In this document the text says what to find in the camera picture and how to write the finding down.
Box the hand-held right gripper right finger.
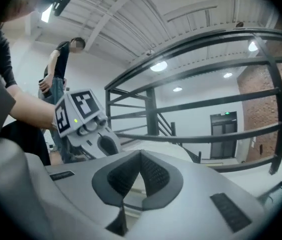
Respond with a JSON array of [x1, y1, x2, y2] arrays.
[[130, 149, 266, 240]]

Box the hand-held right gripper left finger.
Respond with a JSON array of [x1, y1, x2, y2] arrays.
[[24, 149, 141, 240]]

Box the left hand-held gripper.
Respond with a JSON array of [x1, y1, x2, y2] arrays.
[[54, 88, 123, 159]]

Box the person's left forearm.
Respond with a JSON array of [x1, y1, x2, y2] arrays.
[[5, 85, 58, 131]]

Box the person's left leg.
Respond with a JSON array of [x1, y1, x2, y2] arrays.
[[0, 120, 52, 166]]

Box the black double door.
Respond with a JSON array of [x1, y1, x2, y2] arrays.
[[210, 111, 239, 160]]

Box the black metal railing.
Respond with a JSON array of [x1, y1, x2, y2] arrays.
[[104, 27, 282, 176]]

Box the rectangular ceiling light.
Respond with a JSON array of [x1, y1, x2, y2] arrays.
[[40, 3, 54, 24]]

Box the person's head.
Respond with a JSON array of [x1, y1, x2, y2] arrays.
[[0, 0, 57, 24]]

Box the black head-mounted camera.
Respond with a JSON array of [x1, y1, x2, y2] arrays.
[[52, 0, 74, 17]]

